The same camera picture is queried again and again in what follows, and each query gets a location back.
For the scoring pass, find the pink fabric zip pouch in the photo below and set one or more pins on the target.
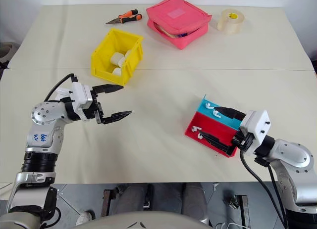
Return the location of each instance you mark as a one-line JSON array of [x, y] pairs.
[[177, 21]]

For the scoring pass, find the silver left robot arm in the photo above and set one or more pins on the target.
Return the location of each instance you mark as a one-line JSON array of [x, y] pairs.
[[42, 140]]

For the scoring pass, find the red and blue tray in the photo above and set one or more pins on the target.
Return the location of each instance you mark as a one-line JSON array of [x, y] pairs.
[[218, 128]]

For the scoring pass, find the grey round background object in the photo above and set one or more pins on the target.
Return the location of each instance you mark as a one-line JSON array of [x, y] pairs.
[[6, 52]]

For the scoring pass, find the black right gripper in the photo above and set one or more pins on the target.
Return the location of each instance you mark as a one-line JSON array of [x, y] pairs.
[[241, 142]]

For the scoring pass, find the dark metal table post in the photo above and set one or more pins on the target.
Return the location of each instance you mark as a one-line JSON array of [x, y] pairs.
[[242, 211], [106, 201]]

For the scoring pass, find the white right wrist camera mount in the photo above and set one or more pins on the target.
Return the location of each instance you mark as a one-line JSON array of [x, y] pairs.
[[257, 125]]

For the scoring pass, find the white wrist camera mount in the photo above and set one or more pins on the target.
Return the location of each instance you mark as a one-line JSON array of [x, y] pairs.
[[257, 125], [80, 95]]

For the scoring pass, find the clear adhesive tape roll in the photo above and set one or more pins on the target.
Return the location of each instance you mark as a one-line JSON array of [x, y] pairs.
[[230, 21]]

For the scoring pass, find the white shoe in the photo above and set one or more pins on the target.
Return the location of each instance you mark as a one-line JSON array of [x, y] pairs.
[[85, 217]]

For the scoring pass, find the yellow plastic bin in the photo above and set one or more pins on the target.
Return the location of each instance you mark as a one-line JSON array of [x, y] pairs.
[[104, 58]]

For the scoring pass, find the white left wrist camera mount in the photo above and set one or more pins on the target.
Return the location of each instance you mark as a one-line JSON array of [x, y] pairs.
[[80, 95]]

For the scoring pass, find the grey robot torso dome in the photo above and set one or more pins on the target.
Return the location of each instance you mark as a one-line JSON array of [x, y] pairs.
[[148, 220]]

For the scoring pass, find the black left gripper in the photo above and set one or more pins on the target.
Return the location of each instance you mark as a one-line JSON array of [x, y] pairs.
[[98, 107]]

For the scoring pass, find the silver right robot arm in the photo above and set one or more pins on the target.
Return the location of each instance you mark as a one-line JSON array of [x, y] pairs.
[[292, 159]]

